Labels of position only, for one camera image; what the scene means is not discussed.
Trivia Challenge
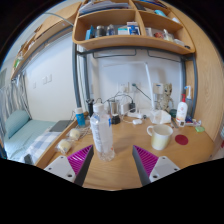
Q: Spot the flat round red coaster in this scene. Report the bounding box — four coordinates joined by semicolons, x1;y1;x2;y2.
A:
174;133;190;146

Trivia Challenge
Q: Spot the tree creature figurine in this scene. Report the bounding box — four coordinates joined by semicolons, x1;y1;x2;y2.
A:
159;82;175;113

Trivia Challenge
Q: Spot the small black gadget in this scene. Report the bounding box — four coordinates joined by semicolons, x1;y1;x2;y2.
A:
111;113;121;126

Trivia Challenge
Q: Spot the white power strip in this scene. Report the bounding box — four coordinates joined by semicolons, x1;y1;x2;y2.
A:
126;111;145;120

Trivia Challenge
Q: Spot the grey metal desk frame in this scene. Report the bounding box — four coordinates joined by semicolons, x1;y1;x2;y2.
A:
71;41;199;118

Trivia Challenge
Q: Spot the striped grey curtain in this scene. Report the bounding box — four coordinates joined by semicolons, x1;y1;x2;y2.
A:
0;74;32;134

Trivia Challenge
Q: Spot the wooden shelf unit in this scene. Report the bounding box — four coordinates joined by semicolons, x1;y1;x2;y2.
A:
71;0;196;56

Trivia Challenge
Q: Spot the pale pink packet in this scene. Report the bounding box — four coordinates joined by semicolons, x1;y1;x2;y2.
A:
187;119;203;127

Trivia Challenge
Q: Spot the white tissue pack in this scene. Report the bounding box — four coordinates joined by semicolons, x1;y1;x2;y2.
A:
149;109;173;126

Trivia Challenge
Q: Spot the blue white-capped bottle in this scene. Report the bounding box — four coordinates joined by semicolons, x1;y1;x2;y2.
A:
74;106;87;128

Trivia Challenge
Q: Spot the bed with teal bedding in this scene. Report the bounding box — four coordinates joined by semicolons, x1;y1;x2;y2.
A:
0;109;63;165

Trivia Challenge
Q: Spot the grey laptop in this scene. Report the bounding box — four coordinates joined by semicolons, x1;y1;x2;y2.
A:
48;119;74;134

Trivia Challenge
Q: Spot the wooden bunk bed rail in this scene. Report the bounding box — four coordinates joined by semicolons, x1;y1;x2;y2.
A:
9;1;83;81

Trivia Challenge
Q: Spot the cream ceramic mug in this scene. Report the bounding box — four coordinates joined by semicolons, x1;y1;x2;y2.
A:
146;123;175;152

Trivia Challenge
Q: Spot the white red-pump lotion bottle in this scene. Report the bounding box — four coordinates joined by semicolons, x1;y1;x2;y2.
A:
175;93;189;128

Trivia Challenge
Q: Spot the clear plastic water bottle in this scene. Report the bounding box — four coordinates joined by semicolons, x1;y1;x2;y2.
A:
89;102;116;163

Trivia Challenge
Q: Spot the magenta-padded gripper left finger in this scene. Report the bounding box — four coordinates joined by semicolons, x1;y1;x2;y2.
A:
43;144;95;187

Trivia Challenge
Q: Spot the black electric shaver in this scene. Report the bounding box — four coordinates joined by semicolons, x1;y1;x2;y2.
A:
86;98;95;118

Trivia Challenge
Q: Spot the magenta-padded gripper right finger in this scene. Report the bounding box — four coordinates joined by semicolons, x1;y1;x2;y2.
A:
131;144;181;187

